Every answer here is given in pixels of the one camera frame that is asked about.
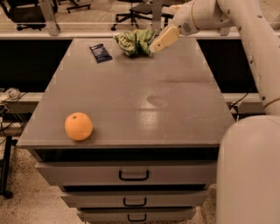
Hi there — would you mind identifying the bottom grey drawer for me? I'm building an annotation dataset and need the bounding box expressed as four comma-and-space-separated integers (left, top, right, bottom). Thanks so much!
77, 207, 195, 222

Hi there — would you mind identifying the green jalapeno chip bag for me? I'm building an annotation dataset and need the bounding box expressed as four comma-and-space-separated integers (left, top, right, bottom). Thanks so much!
114, 29, 155, 57

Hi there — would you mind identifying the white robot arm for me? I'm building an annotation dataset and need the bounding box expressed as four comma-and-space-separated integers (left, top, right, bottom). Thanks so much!
150, 0, 280, 224

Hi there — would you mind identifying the dark blue rxbar wrapper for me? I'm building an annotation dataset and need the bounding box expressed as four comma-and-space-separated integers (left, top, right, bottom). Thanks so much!
89, 44, 112, 63

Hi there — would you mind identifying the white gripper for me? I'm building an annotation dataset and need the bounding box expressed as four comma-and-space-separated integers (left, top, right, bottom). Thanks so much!
150, 1, 199, 53

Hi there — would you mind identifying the black office chair centre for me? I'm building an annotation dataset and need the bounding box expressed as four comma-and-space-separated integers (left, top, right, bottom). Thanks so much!
111, 0, 173, 32

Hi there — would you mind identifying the grey drawer cabinet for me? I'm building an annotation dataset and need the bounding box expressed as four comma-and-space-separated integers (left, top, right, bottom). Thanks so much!
17, 37, 236, 224

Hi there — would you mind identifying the black office chair left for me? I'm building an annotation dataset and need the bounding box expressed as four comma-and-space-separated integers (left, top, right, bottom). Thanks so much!
0, 0, 46, 31

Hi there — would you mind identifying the black office chair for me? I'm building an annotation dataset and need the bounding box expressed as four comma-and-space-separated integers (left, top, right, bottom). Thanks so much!
111, 0, 173, 32
0, 0, 46, 31

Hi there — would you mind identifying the black stand left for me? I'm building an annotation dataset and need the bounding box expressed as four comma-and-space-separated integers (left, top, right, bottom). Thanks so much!
0, 136, 18, 199

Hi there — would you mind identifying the grey drawer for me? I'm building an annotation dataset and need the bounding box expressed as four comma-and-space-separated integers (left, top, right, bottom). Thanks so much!
35, 160, 216, 186
61, 191, 208, 208
77, 207, 195, 222

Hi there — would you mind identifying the black cable right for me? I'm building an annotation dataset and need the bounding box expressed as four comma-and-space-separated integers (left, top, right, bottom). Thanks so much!
228, 86, 257, 111

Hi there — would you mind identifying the middle grey drawer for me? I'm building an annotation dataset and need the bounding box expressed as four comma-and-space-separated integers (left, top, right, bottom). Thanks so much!
61, 191, 208, 208

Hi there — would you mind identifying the top grey drawer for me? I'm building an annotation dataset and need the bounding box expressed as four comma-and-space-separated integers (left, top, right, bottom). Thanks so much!
35, 160, 216, 186

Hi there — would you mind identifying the orange fruit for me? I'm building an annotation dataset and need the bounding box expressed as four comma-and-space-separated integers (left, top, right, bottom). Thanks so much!
65, 112, 93, 141

